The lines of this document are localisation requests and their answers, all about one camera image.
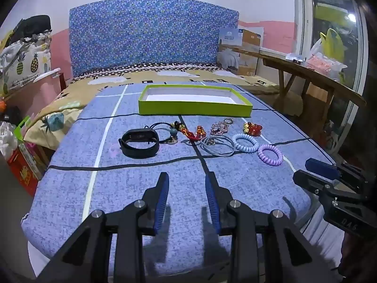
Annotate person's right forearm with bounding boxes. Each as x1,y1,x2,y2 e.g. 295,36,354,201
339,234,377,283

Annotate white plastic bag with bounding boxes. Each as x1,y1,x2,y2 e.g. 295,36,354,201
0,121,20,157

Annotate yellow green bag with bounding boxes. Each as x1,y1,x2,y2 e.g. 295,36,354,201
320,28,345,63

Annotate blue spiral hair tie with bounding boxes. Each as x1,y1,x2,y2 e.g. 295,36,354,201
232,133,260,153

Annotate glass door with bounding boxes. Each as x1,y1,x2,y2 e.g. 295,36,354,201
295,0,377,160

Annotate pink cabinet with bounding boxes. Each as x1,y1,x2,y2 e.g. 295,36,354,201
6,72,71,118

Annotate green shallow cardboard box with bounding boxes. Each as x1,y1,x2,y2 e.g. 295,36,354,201
138,84,254,117

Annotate brown cardboard box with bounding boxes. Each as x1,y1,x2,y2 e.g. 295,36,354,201
238,29,264,77

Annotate pink rhinestone hair clip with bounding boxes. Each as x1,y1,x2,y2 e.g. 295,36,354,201
210,121,230,136

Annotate red gift box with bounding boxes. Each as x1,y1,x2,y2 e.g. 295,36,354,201
7,141,42,197

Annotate wooden bench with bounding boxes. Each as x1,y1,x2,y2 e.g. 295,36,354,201
236,47,367,133

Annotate small clear packet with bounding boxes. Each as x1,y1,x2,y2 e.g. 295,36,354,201
285,52,306,65

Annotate red bead hair accessory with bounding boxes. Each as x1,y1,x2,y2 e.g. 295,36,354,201
243,122,263,137

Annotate black hair tie teal bead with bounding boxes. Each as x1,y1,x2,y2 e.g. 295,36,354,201
144,121,180,145

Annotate purple spiral hair tie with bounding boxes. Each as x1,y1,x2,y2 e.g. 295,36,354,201
258,144,283,166

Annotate blue checked bedspread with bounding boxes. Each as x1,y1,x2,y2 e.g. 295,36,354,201
21,83,336,275

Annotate black smart band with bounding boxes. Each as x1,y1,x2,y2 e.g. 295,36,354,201
119,128,161,158

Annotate yellow printed bed sheet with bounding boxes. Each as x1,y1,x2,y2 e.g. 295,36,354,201
24,66,280,148

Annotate black bag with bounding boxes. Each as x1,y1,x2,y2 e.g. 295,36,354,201
12,15,52,43

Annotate dark dotted cloth strip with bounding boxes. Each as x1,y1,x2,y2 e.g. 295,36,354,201
71,63,218,83

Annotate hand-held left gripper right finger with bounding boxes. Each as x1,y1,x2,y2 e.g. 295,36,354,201
204,171,344,283

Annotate quilt packaging box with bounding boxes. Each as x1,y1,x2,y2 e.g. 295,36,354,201
218,27,246,72

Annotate pink plastic packet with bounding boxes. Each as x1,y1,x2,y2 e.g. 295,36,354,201
305,52,348,80

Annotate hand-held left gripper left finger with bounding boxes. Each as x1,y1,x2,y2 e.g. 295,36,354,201
35,171,171,283

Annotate red braided bracelet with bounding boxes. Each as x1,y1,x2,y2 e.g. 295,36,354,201
185,125,207,146

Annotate pineapple print bag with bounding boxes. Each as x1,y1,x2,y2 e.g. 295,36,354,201
0,33,53,95

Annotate grey elastic hair tie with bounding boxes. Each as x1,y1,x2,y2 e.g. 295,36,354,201
200,135,235,157

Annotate blue floral headboard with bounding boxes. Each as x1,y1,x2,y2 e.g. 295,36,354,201
69,0,240,79

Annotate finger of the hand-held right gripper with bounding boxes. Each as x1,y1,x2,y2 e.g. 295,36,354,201
305,158,369,187
292,169,339,197

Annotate green paper bag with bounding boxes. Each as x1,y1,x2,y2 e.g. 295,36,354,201
13,116,32,142

